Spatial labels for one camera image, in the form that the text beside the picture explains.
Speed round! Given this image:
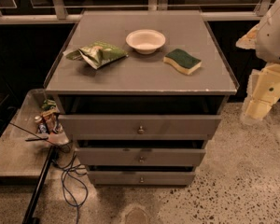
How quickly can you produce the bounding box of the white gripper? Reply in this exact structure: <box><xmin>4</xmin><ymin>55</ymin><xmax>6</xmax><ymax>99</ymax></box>
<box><xmin>241</xmin><ymin>63</ymin><xmax>280</xmax><ymax>122</ymax></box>

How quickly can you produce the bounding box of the grey bottom drawer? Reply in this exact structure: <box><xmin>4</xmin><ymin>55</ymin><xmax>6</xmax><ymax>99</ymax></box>
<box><xmin>88</xmin><ymin>167</ymin><xmax>195</xmax><ymax>186</ymax></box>

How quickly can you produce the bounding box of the grey drawer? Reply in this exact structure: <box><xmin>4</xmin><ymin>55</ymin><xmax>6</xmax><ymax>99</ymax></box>
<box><xmin>88</xmin><ymin>167</ymin><xmax>195</xmax><ymax>186</ymax></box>
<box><xmin>76</xmin><ymin>140</ymin><xmax>205</xmax><ymax>166</ymax></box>
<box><xmin>59</xmin><ymin>115</ymin><xmax>221</xmax><ymax>140</ymax></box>

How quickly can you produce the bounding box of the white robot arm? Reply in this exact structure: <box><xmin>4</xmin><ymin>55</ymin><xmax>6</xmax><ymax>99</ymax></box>
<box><xmin>236</xmin><ymin>0</ymin><xmax>280</xmax><ymax>124</ymax></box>

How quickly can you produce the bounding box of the grey drawer cabinet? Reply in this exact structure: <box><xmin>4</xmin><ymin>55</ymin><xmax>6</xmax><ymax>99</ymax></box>
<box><xmin>43</xmin><ymin>9</ymin><xmax>240</xmax><ymax>187</ymax></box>

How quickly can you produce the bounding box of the grey middle drawer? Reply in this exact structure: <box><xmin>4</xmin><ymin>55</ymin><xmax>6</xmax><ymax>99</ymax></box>
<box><xmin>76</xmin><ymin>140</ymin><xmax>205</xmax><ymax>166</ymax></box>

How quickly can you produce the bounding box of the grey top drawer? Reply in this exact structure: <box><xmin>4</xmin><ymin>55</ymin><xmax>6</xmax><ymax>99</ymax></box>
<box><xmin>59</xmin><ymin>115</ymin><xmax>221</xmax><ymax>140</ymax></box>

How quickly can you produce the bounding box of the green yellow sponge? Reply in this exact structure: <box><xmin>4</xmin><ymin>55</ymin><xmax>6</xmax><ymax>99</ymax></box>
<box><xmin>163</xmin><ymin>49</ymin><xmax>202</xmax><ymax>75</ymax></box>

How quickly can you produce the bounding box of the white paper bowl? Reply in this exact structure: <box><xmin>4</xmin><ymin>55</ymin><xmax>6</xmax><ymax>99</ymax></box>
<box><xmin>126</xmin><ymin>29</ymin><xmax>166</xmax><ymax>54</ymax></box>

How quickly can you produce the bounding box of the green chip bag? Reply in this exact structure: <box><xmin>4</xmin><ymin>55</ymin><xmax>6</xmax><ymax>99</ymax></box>
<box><xmin>63</xmin><ymin>41</ymin><xmax>128</xmax><ymax>70</ymax></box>

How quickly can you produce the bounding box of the brown snack packet in bin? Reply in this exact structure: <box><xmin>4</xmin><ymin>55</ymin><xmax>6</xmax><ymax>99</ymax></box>
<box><xmin>41</xmin><ymin>109</ymin><xmax>62</xmax><ymax>133</ymax></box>

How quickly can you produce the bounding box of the green snack packet in bin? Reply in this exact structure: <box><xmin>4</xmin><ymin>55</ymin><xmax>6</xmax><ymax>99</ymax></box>
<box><xmin>41</xmin><ymin>99</ymin><xmax>56</xmax><ymax>111</ymax></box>

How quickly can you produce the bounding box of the metal window railing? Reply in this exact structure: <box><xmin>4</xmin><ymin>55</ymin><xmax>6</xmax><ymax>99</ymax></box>
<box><xmin>0</xmin><ymin>0</ymin><xmax>280</xmax><ymax>25</ymax></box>

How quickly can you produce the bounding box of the soda can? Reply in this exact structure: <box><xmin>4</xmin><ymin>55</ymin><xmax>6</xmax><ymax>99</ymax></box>
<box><xmin>35</xmin><ymin>116</ymin><xmax>48</xmax><ymax>133</ymax></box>

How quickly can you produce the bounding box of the clear plastic bin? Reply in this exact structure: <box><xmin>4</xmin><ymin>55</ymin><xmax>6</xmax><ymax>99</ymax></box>
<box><xmin>10</xmin><ymin>89</ymin><xmax>69</xmax><ymax>145</ymax></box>

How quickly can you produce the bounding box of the black stand pole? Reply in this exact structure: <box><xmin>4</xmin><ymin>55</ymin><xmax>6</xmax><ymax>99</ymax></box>
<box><xmin>22</xmin><ymin>147</ymin><xmax>56</xmax><ymax>224</ymax></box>

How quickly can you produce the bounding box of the blue cable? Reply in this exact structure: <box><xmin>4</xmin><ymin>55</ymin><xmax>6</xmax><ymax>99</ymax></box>
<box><xmin>51</xmin><ymin>143</ymin><xmax>90</xmax><ymax>224</ymax></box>

